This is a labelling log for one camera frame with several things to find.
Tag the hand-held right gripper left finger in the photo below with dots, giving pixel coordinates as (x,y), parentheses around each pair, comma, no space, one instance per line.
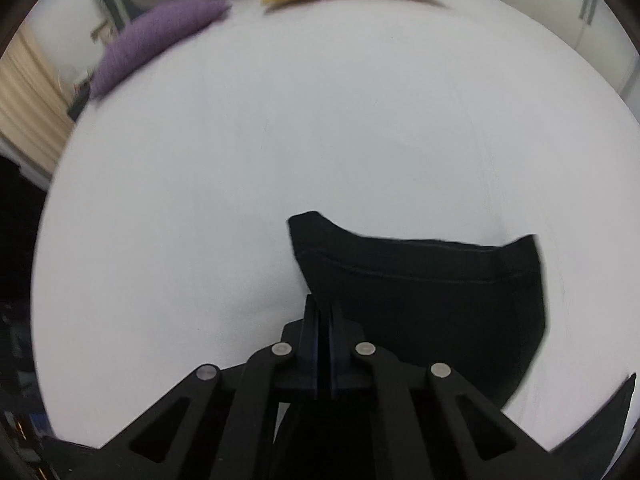
(311,340)

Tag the beige curtain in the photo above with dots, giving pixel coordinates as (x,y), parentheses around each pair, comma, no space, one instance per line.
(27,95)

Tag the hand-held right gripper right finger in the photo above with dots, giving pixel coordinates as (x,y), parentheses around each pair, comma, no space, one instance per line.
(334,342)

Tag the black pants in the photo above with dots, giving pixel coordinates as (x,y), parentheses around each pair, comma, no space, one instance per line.
(425,300)

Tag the purple pillow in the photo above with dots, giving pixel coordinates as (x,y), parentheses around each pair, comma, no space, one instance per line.
(147,42)

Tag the white bed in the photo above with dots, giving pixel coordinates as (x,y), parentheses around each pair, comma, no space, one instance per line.
(310,150)

